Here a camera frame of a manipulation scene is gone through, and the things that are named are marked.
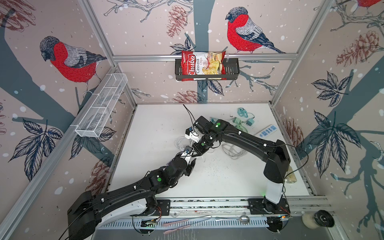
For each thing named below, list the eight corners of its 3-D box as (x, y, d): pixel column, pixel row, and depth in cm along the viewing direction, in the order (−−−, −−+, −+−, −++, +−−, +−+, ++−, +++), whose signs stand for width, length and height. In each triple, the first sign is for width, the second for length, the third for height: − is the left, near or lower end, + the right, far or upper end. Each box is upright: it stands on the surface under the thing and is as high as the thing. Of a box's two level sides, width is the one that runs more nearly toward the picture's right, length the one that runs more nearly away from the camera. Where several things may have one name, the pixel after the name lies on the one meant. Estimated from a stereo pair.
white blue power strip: (260, 140, 101) (262, 138, 98) (255, 135, 104) (256, 133, 101) (276, 130, 106) (278, 127, 104) (270, 125, 109) (272, 122, 107)
